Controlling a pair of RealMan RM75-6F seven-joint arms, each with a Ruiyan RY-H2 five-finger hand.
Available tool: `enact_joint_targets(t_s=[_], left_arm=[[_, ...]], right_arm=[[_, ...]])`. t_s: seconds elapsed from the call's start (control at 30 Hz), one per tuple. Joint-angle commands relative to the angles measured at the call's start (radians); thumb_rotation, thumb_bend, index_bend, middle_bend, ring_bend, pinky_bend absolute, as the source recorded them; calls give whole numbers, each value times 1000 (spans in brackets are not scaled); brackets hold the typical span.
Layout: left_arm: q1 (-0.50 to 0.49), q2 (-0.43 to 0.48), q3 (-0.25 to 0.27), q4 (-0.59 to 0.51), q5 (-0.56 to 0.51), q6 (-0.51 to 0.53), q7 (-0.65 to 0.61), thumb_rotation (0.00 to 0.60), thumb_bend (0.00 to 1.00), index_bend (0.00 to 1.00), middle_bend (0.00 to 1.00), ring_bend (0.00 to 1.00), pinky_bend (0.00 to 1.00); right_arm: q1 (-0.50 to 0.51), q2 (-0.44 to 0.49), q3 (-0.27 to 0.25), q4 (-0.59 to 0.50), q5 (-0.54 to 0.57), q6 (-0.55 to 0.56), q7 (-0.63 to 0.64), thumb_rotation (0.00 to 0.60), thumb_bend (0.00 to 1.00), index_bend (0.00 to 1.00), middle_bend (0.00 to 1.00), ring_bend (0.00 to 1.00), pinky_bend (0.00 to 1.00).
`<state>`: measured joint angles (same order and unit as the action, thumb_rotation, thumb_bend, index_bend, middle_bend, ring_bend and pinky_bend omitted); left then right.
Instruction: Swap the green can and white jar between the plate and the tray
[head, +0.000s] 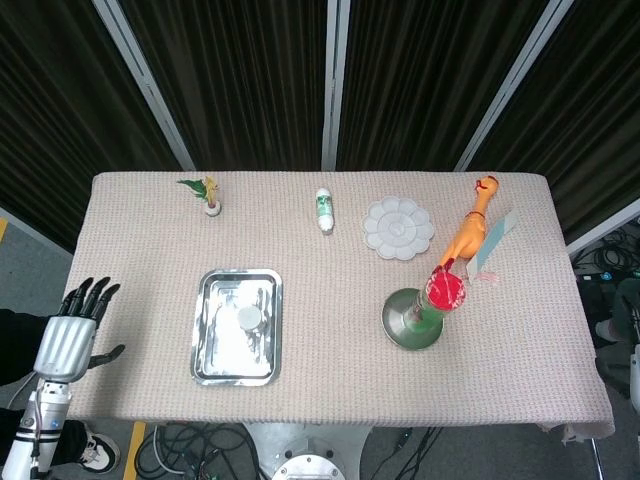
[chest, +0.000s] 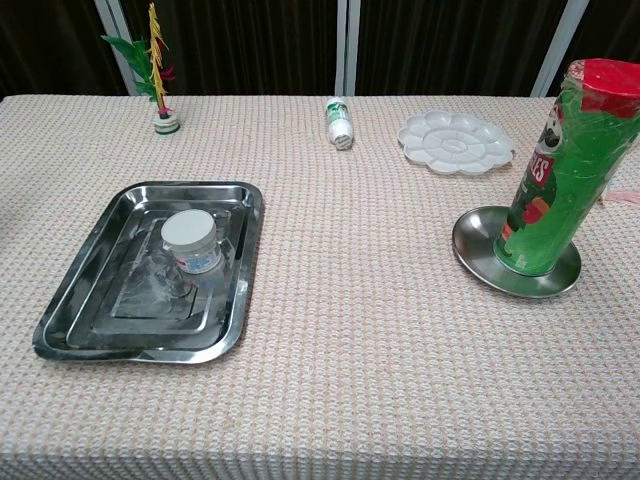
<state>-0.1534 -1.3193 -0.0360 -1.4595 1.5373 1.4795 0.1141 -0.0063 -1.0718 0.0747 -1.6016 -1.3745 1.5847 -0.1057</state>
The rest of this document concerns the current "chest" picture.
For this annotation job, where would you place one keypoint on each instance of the white partition post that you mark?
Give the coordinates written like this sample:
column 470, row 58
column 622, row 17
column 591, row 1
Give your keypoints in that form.
column 117, row 45
column 557, row 50
column 347, row 45

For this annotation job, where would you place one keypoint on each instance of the beige waffle tablecloth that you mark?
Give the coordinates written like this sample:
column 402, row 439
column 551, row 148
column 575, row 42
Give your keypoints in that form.
column 350, row 350

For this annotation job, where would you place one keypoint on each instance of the white green plastic bottle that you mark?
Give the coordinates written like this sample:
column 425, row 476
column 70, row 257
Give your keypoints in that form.
column 339, row 122

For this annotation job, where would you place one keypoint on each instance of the small potted plant figurine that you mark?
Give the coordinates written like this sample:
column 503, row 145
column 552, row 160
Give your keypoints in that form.
column 159, row 75

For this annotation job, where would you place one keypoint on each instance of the round steel plate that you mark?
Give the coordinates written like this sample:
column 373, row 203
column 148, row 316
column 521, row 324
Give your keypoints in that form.
column 475, row 240

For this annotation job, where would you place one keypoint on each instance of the dark pleated curtain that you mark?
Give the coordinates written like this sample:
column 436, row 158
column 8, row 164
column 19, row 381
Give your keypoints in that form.
column 45, row 45
column 240, row 45
column 450, row 45
column 610, row 30

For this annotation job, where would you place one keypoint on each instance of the small white round lid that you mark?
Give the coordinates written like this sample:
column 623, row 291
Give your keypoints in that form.
column 192, row 240

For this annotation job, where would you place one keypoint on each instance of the white flower paint palette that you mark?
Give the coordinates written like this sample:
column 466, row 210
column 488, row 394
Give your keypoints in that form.
column 455, row 142

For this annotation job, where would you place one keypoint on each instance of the rectangular steel tray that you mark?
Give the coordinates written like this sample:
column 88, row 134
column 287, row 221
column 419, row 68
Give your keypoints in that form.
column 125, row 300

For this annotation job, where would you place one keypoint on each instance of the red-capped green bottle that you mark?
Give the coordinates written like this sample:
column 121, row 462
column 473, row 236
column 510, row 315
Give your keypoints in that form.
column 565, row 190

